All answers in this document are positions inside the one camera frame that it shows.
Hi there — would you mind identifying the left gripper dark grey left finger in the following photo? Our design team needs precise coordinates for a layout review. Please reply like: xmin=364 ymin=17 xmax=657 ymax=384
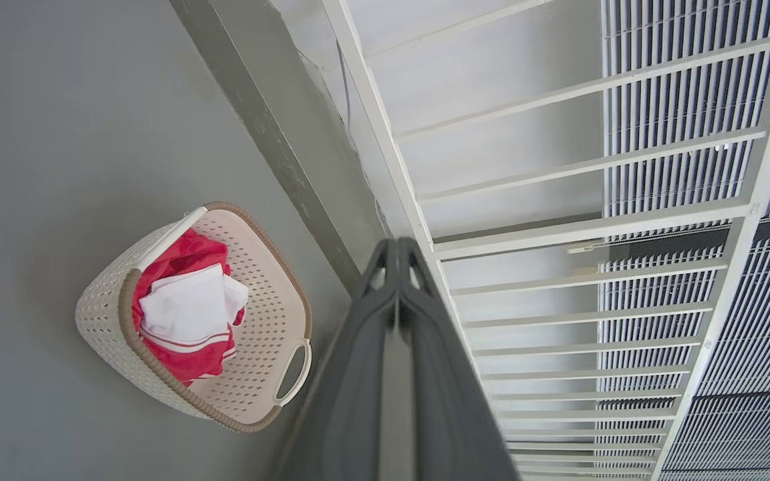
xmin=278 ymin=238 xmax=398 ymax=481

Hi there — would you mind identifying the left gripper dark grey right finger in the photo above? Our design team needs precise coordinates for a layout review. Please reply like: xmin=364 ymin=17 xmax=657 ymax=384
xmin=398 ymin=237 xmax=519 ymax=481

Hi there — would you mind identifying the cream perforated laundry basket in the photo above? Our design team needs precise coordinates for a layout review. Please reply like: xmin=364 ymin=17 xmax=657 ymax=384
xmin=75 ymin=201 xmax=313 ymax=434

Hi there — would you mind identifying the white garment with red stripes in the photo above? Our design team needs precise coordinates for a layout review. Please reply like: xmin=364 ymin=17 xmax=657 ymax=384
xmin=138 ymin=263 xmax=250 ymax=354

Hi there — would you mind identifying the white metal shelf rack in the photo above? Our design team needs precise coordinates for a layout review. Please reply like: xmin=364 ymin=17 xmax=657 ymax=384
xmin=322 ymin=0 xmax=770 ymax=481

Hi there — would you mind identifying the white slatted window blind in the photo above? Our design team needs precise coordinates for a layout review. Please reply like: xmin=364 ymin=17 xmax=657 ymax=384
xmin=589 ymin=0 xmax=770 ymax=481

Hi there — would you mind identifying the grey concrete wall beam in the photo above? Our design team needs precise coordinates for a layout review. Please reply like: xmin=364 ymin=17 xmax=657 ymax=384
xmin=170 ymin=0 xmax=389 ymax=296

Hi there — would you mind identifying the thin white cable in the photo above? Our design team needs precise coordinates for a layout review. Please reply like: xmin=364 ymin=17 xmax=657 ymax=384
xmin=336 ymin=39 xmax=389 ymax=238

